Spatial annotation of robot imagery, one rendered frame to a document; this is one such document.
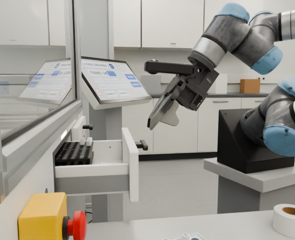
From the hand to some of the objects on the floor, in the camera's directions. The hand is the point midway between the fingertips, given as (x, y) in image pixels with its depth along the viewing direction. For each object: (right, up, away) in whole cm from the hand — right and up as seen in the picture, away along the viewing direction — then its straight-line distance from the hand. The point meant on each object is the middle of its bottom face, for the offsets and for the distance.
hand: (149, 122), depth 69 cm
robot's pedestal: (+41, -91, +45) cm, 109 cm away
